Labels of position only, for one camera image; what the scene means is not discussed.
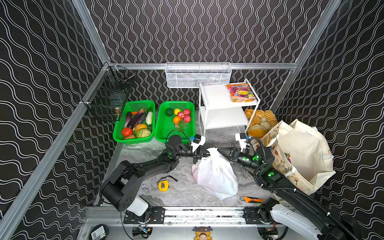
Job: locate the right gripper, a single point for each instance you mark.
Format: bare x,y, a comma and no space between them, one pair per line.
235,154

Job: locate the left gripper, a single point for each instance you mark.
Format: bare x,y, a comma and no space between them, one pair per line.
195,153

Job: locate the white plastic grocery bag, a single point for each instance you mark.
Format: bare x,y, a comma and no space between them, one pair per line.
215,174

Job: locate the red apple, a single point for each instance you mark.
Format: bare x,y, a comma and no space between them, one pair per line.
187,118

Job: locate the cream canvas tote bag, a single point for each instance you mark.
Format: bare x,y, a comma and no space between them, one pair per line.
302,154

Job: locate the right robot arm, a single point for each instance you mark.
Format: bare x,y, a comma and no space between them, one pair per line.
309,219

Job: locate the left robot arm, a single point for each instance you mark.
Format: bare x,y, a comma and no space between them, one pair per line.
121,188

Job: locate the right green basket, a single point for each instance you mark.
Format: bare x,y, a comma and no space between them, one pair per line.
165,128

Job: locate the green basket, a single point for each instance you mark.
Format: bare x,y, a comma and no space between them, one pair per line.
142,122
165,128

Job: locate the orange fruit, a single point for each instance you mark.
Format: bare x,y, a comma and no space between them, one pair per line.
177,120

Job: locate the yellow lemon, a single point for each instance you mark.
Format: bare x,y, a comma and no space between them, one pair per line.
177,111

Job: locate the large round bread loaf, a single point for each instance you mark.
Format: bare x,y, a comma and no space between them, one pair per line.
257,131

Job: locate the yellow tape measure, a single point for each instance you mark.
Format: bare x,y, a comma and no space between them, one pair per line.
163,183

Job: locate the white two-tier shelf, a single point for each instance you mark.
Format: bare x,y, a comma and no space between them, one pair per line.
217,109

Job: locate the left green basket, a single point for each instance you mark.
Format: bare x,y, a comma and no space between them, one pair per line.
142,122

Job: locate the white bread tray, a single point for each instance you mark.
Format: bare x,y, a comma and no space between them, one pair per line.
260,122

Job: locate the red tomato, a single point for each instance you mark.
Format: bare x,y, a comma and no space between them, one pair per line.
127,132

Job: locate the orange utility knife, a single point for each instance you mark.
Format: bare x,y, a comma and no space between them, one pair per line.
251,199

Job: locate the purple eggplant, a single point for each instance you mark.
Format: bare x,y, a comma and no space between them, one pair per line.
128,118

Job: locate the orange snack bag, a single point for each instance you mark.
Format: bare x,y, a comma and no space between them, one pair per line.
241,93

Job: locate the cartoon figure toy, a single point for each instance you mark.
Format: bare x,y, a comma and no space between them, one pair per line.
203,233

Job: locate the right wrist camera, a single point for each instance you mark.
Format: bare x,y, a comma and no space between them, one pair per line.
242,138

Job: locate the metal base rail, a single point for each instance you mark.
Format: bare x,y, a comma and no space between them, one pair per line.
196,216

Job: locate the white wire basket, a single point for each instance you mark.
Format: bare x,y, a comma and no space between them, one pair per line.
192,75

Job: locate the black wire basket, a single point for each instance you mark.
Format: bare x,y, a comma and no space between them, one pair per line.
108,101

